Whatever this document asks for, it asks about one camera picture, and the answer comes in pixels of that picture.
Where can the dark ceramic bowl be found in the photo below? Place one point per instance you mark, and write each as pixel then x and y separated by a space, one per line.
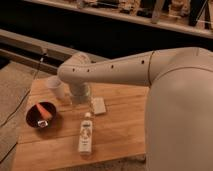
pixel 33 115

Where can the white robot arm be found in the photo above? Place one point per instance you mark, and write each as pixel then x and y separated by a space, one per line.
pixel 179 106

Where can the orange carrot in bowl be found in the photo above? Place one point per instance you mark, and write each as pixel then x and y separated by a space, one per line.
pixel 44 113

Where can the small metal item in bowl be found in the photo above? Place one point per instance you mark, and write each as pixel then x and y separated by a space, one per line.
pixel 42 123

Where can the white rectangular eraser block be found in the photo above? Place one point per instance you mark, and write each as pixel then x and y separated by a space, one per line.
pixel 98 105

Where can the white plastic bottle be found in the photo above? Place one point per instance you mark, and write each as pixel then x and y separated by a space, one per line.
pixel 85 136

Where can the wooden shelf with clutter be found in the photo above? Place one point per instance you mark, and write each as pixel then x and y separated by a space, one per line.
pixel 129 11

